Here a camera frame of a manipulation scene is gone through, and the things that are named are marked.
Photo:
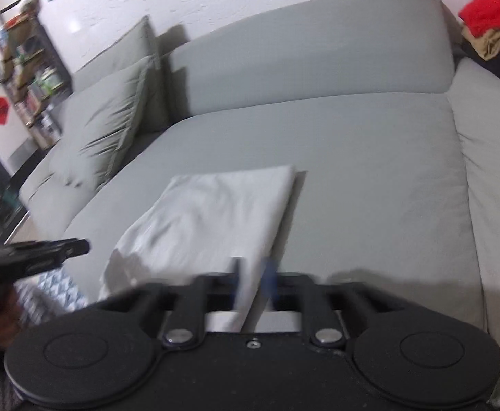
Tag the patterned rug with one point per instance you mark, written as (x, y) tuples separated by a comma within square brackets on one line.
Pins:
[(52, 291)]

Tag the grey sofa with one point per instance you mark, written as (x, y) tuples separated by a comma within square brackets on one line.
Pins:
[(361, 171)]

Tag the large grey-green throw pillow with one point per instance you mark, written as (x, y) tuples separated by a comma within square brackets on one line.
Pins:
[(117, 51)]

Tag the grey sofa back cushion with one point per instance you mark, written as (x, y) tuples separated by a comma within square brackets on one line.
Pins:
[(301, 55)]

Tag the small grey-green throw pillow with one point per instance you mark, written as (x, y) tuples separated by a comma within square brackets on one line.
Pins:
[(100, 124)]

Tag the cluttered metal shelf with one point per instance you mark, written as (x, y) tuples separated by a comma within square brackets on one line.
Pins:
[(27, 77)]

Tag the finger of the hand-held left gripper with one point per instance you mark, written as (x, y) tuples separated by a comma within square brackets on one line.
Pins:
[(73, 248)]

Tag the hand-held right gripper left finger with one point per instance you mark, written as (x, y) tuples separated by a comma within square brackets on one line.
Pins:
[(235, 284)]

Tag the white garment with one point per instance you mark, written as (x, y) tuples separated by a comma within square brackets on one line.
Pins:
[(215, 209)]

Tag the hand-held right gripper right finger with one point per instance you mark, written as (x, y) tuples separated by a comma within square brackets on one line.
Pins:
[(269, 280)]

